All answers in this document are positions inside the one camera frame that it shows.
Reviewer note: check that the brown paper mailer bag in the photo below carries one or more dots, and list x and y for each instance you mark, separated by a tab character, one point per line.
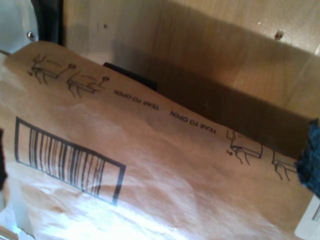
150	162

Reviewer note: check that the small black block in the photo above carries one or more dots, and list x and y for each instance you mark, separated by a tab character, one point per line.
140	78

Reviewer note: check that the white shipping label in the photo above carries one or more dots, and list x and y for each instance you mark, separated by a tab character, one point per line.
310	220

